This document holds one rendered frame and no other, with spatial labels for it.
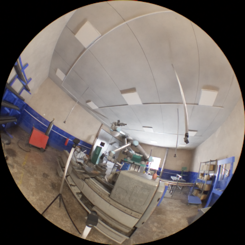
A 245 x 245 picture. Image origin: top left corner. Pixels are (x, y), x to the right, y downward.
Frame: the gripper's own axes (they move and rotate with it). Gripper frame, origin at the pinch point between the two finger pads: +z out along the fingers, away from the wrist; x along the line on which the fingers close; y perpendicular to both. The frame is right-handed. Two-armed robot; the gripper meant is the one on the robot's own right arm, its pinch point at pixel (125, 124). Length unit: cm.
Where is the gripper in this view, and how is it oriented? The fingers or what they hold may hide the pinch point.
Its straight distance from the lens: 155.8
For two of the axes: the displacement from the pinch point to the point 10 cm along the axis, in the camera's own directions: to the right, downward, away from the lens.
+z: 8.1, 0.6, -5.8
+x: -5.8, 1.9, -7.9
